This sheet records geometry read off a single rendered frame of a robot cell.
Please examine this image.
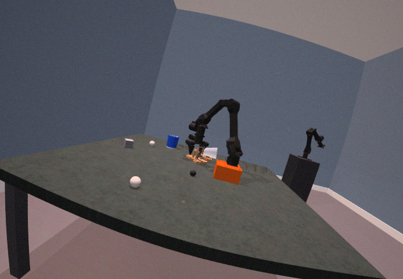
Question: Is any blue cup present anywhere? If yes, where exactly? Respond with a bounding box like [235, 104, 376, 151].
[167, 134, 179, 149]

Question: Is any white plastic cup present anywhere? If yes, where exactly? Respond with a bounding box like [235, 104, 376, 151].
[203, 148, 217, 159]

